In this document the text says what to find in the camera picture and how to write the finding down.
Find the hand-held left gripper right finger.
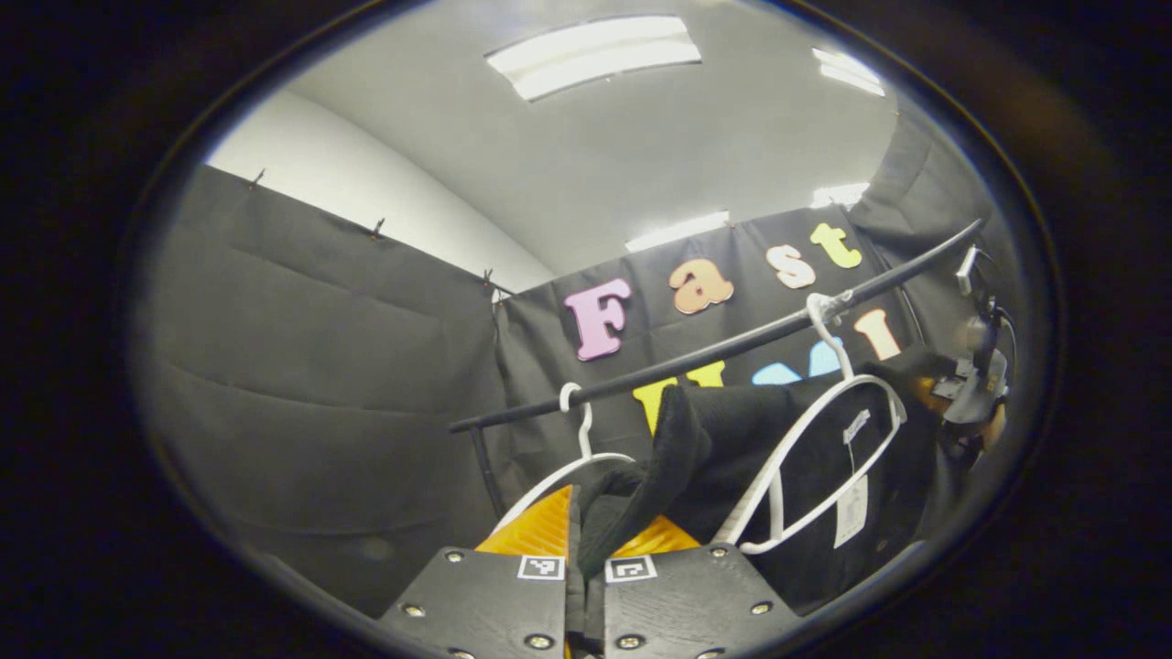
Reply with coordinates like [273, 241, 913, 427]
[586, 514, 804, 659]

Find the white plastic hanger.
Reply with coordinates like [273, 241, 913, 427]
[712, 293, 909, 556]
[490, 383, 637, 536]

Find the large ceiling light panel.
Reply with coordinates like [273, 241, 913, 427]
[485, 16, 702, 102]

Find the black clothes rack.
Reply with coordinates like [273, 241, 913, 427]
[449, 218, 985, 523]

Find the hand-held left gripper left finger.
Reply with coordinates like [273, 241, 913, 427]
[378, 483, 587, 659]

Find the black backdrop cloth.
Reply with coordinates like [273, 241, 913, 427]
[137, 108, 1017, 619]

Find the black jacket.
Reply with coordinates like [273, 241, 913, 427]
[577, 352, 962, 614]

